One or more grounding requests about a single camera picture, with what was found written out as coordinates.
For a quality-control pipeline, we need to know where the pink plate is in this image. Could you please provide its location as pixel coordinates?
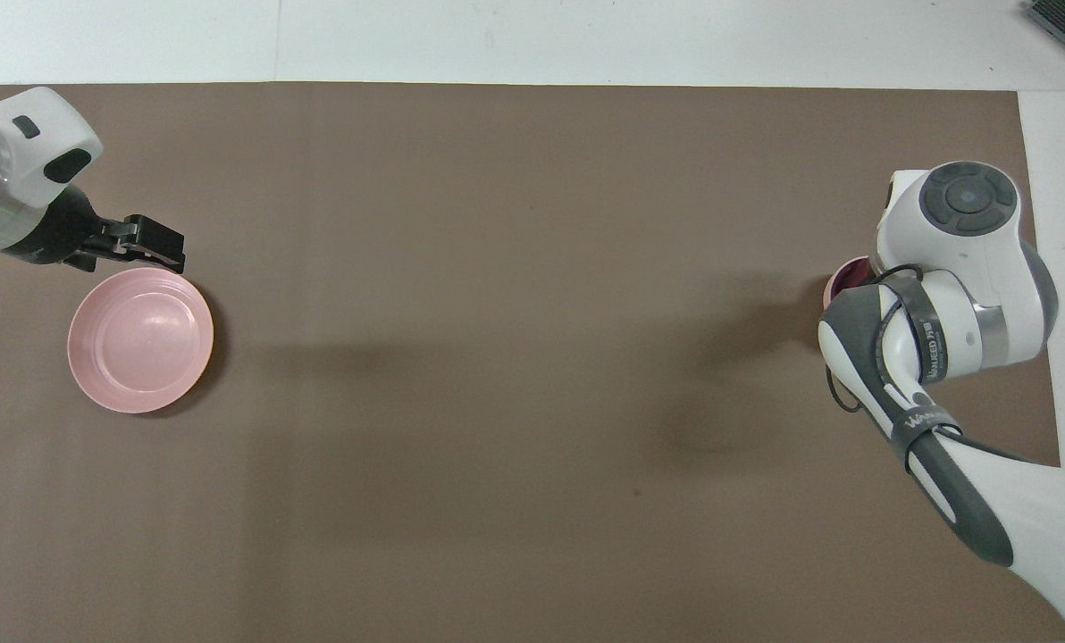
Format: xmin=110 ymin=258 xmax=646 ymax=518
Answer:
xmin=67 ymin=267 xmax=215 ymax=414

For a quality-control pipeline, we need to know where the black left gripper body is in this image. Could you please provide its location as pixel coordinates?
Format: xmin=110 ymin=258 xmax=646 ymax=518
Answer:
xmin=5 ymin=183 xmax=109 ymax=266

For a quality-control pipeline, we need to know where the pink bowl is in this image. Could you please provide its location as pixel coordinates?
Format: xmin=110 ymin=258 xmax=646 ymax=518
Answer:
xmin=823 ymin=256 xmax=873 ymax=310

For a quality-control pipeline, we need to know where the brown table mat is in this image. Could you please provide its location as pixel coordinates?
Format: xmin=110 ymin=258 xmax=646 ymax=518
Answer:
xmin=0 ymin=82 xmax=1065 ymax=643

